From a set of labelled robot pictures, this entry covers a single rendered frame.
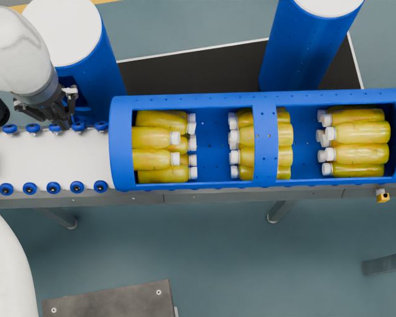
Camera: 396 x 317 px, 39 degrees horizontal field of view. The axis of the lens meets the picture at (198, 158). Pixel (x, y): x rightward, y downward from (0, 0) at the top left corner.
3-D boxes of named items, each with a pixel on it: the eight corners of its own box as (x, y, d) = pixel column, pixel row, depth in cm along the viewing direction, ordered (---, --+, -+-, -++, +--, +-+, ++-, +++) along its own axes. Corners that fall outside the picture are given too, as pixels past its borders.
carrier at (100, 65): (83, 83, 273) (66, 137, 266) (32, -17, 188) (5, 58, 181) (139, 95, 271) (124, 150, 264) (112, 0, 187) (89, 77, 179)
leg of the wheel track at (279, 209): (278, 222, 270) (302, 199, 209) (267, 223, 270) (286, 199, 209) (278, 211, 272) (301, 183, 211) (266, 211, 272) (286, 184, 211)
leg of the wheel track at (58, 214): (77, 229, 269) (42, 206, 209) (65, 229, 269) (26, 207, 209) (77, 217, 271) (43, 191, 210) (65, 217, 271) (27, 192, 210)
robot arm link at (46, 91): (-5, 51, 96) (7, 66, 102) (2, 99, 94) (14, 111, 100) (47, 41, 97) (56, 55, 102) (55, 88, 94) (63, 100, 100)
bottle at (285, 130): (289, 140, 167) (235, 142, 167) (290, 119, 164) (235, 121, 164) (293, 149, 161) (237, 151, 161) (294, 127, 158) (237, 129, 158)
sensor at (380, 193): (385, 202, 182) (390, 199, 177) (376, 202, 182) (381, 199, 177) (382, 179, 184) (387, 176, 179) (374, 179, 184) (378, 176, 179)
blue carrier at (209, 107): (394, 190, 178) (430, 170, 150) (121, 198, 177) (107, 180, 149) (384, 106, 185) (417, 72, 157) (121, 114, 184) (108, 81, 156)
